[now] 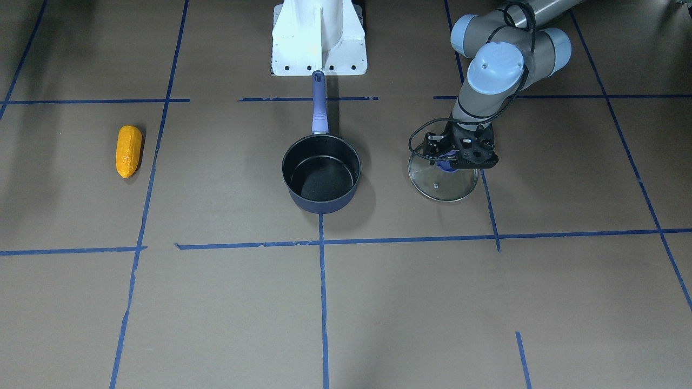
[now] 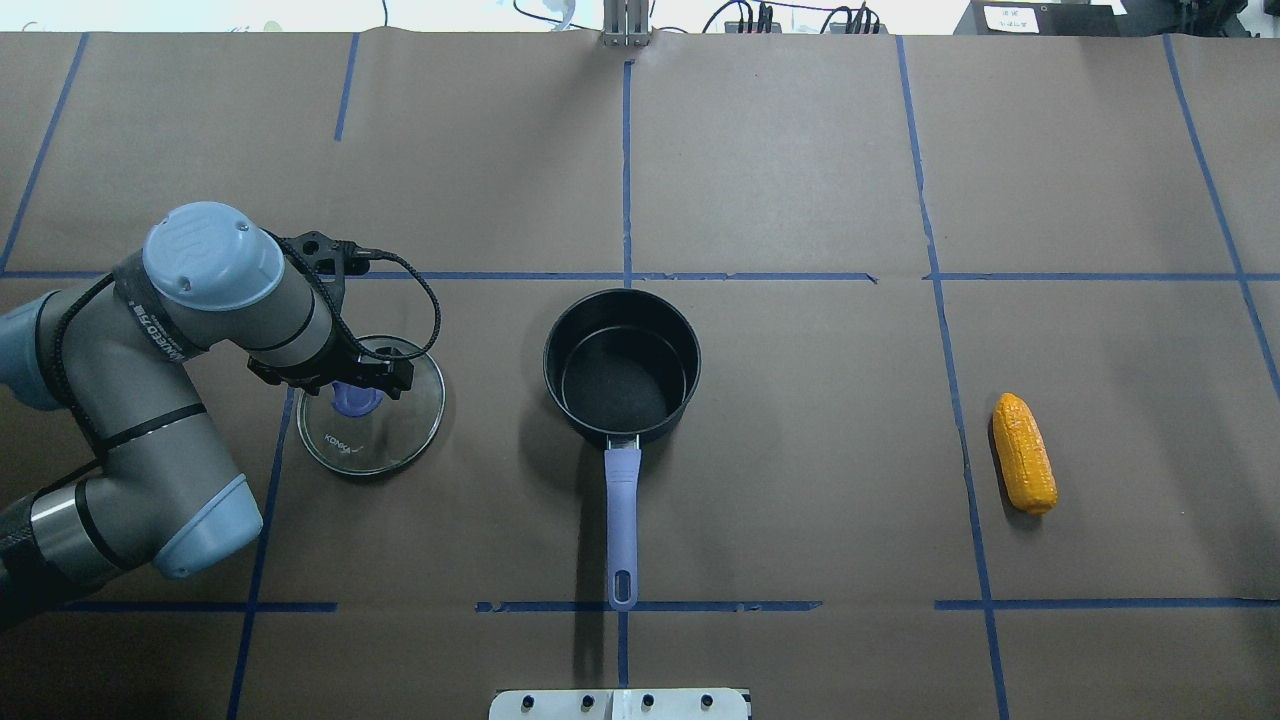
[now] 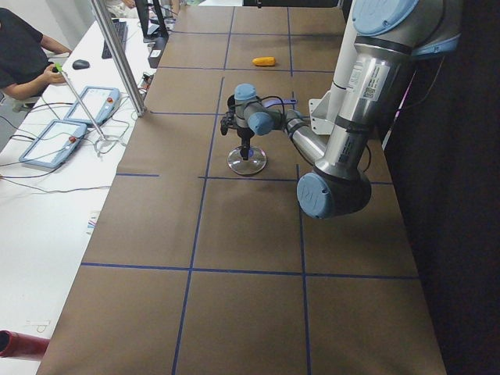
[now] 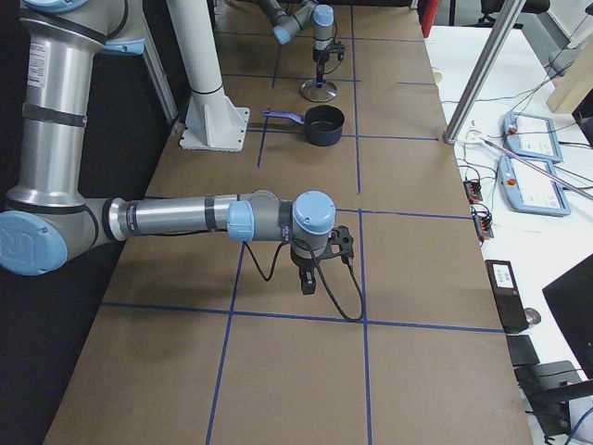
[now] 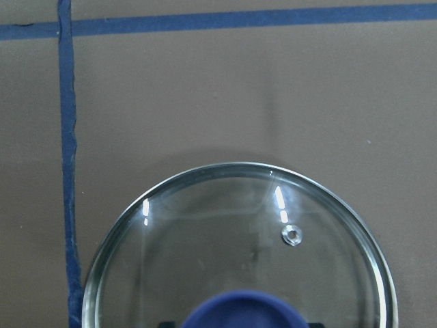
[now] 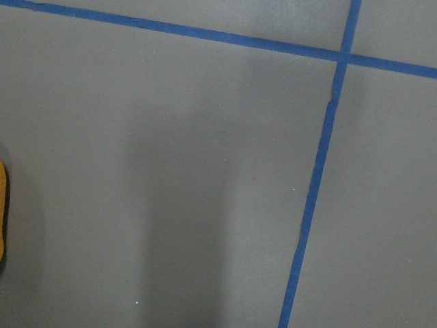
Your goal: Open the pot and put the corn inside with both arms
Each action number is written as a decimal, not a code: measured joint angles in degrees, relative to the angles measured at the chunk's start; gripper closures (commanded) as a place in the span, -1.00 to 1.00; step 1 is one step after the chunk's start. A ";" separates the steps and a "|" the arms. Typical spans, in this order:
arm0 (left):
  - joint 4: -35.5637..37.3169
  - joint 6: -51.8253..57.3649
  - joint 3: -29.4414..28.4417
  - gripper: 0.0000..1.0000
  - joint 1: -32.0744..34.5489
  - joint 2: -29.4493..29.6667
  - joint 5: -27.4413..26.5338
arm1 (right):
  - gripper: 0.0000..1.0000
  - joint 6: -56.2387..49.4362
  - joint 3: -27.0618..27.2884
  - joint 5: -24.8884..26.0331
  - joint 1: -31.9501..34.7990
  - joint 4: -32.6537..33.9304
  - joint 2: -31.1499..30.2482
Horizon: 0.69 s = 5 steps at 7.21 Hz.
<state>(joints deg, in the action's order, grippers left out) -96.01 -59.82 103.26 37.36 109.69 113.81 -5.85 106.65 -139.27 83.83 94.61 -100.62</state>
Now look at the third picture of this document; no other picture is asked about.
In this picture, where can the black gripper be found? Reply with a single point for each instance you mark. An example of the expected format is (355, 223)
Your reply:
(245, 135)

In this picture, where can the glass pot lid blue knob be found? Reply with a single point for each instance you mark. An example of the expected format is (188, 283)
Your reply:
(255, 162)

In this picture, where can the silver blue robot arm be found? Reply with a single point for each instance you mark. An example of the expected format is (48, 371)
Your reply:
(249, 117)
(389, 35)

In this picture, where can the yellow toy corn cob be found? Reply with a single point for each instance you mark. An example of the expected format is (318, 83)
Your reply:
(265, 61)

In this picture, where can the dark blue saucepan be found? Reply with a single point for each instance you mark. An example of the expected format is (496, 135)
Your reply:
(266, 102)

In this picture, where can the long metal rod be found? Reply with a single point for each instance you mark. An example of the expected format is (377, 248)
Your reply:
(102, 137)

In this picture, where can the teach pendant far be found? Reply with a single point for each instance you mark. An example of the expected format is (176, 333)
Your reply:
(101, 103)

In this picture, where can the teach pendant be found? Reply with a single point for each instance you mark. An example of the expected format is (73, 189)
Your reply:
(101, 103)
(54, 145)

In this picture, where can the black computer mouse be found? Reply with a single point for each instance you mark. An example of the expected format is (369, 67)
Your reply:
(80, 64)

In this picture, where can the teach pendant near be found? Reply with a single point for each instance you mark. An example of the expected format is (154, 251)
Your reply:
(54, 145)

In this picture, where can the person in black shirt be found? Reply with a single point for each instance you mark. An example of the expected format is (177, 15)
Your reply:
(25, 68)

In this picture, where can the red cylinder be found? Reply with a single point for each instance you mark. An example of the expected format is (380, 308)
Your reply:
(22, 346)

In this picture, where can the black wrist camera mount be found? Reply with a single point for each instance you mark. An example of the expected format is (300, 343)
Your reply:
(227, 123)

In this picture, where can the white pedestal column base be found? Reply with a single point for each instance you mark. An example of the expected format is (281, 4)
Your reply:
(323, 111)

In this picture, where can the aluminium frame post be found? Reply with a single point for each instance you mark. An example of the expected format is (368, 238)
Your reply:
(118, 55)

